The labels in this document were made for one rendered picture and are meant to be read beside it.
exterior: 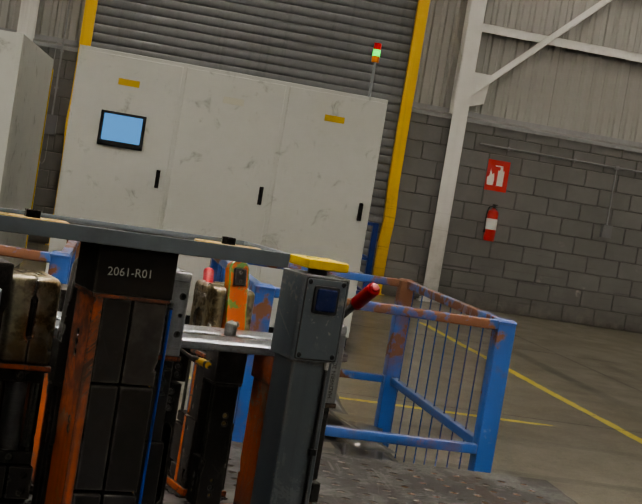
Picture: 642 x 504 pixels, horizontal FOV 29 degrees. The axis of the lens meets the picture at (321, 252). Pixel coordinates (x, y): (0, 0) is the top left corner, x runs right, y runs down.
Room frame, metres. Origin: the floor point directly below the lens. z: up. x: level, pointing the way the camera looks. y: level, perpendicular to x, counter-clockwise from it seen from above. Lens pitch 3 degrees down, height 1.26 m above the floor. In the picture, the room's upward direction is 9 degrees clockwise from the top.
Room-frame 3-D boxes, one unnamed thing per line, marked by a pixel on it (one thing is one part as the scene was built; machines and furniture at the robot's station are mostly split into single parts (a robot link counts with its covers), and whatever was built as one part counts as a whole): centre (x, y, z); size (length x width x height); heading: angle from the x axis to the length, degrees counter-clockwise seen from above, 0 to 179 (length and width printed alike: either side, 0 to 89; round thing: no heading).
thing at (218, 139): (9.87, 0.90, 1.22); 2.40 x 0.54 x 2.45; 101
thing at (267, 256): (1.52, 0.23, 1.16); 0.37 x 0.14 x 0.02; 118
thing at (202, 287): (2.15, 0.16, 0.88); 0.15 x 0.11 x 0.36; 28
